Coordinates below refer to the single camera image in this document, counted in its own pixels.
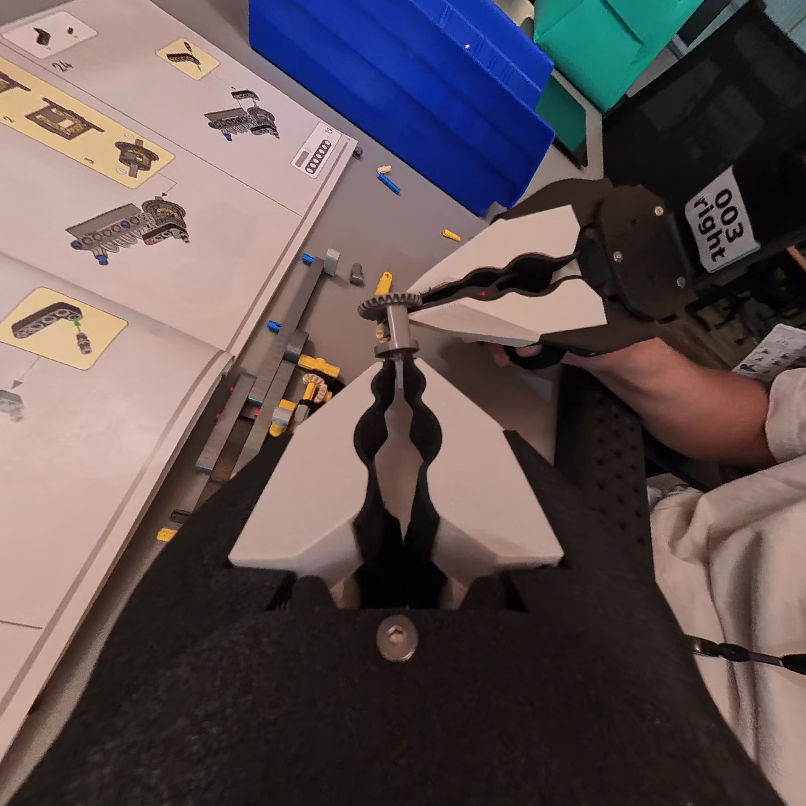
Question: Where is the instruction booklet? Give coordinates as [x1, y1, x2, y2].
[0, 0, 359, 756]

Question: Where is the printed paper leaflet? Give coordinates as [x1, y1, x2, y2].
[733, 323, 806, 382]

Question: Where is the white shirt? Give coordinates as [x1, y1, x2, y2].
[649, 368, 806, 806]

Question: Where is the lego chassis assembly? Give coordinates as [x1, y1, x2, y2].
[156, 249, 347, 544]

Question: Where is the person's right hand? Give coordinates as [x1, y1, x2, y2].
[491, 343, 625, 380]

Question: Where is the green plastic tote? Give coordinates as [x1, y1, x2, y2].
[534, 0, 706, 158]

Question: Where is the grey lego differential gear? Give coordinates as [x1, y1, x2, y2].
[358, 291, 424, 361]

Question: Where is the black badge reel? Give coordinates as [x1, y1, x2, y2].
[689, 636, 806, 671]

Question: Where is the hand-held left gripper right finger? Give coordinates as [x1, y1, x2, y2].
[405, 359, 564, 608]

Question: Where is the person's right forearm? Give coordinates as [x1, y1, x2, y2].
[592, 337, 778, 468]

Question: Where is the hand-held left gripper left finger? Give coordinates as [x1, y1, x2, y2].
[228, 364, 405, 608]

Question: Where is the blue plastic bin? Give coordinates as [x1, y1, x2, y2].
[249, 0, 556, 216]

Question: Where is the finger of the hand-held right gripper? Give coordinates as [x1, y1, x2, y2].
[406, 203, 584, 300]
[406, 276, 610, 346]

